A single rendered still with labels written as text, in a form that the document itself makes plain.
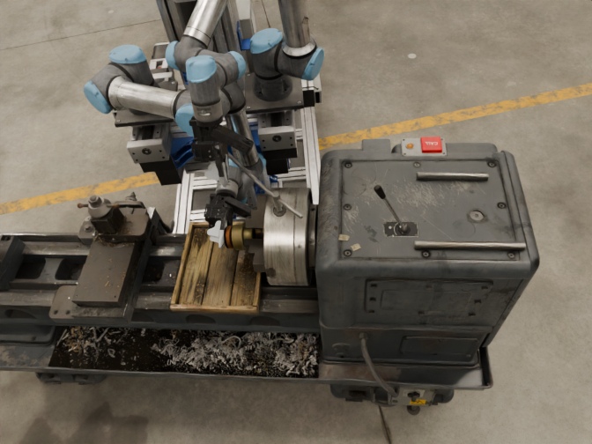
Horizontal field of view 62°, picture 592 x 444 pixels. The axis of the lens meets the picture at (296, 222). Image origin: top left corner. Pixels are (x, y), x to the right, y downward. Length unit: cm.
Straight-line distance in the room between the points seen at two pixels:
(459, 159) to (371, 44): 269
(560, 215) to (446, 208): 180
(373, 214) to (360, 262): 16
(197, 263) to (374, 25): 303
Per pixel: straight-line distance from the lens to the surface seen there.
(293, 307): 169
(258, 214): 156
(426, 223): 140
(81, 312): 184
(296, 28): 166
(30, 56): 496
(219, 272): 178
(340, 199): 144
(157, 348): 206
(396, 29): 433
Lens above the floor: 239
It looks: 54 degrees down
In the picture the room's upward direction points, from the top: 8 degrees counter-clockwise
